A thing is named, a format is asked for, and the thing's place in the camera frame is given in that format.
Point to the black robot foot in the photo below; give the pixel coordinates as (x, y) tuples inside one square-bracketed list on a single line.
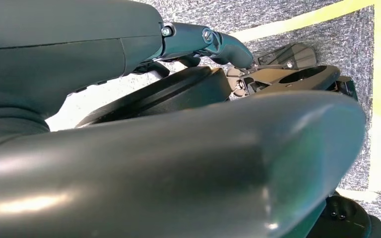
[(292, 77)]

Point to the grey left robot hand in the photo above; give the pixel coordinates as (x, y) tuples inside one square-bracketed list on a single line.
[(62, 49)]

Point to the black robot leg joint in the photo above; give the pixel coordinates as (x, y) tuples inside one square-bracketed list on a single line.
[(177, 92)]

